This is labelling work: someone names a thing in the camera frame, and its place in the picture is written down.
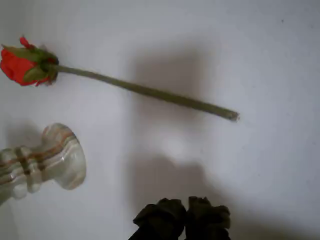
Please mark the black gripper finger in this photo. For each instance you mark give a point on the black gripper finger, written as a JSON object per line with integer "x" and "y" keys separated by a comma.
{"x": 207, "y": 220}
{"x": 162, "y": 220}

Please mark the red rose with green stem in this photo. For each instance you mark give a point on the red rose with green stem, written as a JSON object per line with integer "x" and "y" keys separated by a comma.
{"x": 15, "y": 67}

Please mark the cream marble onyx vase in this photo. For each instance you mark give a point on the cream marble onyx vase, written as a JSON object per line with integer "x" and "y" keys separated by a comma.
{"x": 67, "y": 160}

